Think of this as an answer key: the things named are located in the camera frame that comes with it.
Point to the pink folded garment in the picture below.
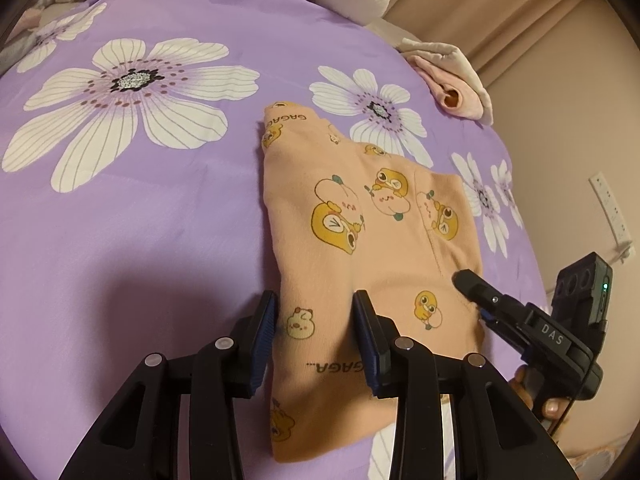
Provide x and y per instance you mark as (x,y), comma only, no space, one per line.
(460,95)

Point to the cream folded cloth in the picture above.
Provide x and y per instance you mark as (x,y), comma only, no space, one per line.
(445,52)

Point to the person's right hand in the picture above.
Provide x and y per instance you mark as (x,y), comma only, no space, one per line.
(552,407)

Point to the orange cartoon print shirt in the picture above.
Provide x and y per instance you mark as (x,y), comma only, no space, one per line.
(390,260)

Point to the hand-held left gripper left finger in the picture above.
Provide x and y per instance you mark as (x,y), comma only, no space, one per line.
(262,345)

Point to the beige curtain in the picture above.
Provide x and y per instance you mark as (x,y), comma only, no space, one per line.
(480,5)

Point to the purple floral blanket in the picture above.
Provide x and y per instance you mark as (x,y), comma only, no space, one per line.
(150,200)

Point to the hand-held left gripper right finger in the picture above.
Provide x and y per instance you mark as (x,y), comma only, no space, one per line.
(370,355)

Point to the white wall socket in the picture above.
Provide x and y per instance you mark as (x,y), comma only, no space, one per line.
(612,210)

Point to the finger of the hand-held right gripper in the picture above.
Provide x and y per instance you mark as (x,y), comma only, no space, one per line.
(500,327)
(482,292)

